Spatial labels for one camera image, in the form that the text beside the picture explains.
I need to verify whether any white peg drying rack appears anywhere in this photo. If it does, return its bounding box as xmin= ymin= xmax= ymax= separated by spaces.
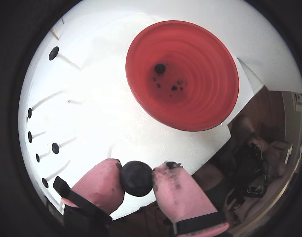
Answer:
xmin=17 ymin=14 xmax=264 ymax=220

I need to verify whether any red collapsible silicone cup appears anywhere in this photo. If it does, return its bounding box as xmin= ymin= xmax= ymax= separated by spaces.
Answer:
xmin=125 ymin=21 xmax=240 ymax=132

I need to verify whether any pink covered gripper finger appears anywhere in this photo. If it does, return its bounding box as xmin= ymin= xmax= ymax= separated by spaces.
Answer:
xmin=152 ymin=160 xmax=235 ymax=237
xmin=53 ymin=158 xmax=125 ymax=237

